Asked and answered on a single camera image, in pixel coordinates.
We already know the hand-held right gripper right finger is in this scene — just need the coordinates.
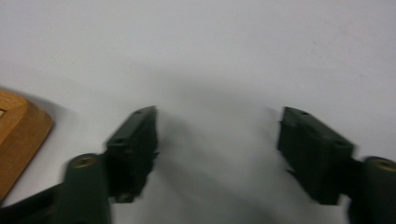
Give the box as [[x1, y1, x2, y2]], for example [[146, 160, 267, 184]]
[[277, 106, 356, 206]]

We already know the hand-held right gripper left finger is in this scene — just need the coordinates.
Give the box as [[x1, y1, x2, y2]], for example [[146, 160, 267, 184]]
[[104, 105, 159, 203]]

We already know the orange wooden bar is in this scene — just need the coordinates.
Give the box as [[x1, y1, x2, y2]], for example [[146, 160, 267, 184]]
[[0, 89, 54, 203]]

